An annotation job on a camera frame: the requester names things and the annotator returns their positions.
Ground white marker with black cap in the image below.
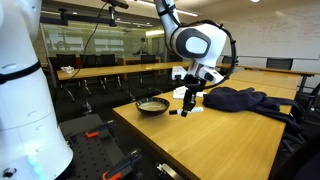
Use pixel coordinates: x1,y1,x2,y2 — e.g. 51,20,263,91
168,106,204,116

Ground overhead camera on black boom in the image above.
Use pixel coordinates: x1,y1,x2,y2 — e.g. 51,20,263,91
40,0,129,27

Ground long wooden conference table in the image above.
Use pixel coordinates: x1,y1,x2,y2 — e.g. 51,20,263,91
57,61,192,80

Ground black office chair row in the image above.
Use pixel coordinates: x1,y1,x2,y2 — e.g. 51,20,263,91
97,54,122,90
48,54,76,102
80,54,96,95

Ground dark ceramic bowl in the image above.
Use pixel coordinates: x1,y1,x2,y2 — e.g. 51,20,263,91
135,97,170,115

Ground white paper stack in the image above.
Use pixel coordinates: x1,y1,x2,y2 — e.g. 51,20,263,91
172,86,206,99

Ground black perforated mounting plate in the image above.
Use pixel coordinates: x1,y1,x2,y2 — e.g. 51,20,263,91
58,113,144,180

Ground black chair right edge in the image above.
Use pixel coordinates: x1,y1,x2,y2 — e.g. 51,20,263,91
295,83,320,114

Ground black office chair middle back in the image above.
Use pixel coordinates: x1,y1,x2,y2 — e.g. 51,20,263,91
219,56,233,76

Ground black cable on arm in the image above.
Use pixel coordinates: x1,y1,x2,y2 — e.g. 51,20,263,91
159,0,238,90

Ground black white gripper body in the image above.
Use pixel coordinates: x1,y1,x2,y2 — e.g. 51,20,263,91
171,62,224,89

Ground dark navy jacket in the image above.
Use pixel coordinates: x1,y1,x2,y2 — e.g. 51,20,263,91
203,87,305,134

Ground person behind glass wall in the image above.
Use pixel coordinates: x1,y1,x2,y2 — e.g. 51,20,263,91
138,38,148,54

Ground black office chair right back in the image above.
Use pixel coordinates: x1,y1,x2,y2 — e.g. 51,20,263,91
266,58,293,70

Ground black clamp with orange handle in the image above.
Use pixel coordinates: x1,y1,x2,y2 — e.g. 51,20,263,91
85,121,116,138

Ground wall whiteboard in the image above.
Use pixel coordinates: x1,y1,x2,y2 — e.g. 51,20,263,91
223,5,320,60

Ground white teapot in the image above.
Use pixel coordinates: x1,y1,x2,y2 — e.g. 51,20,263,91
61,66,74,74

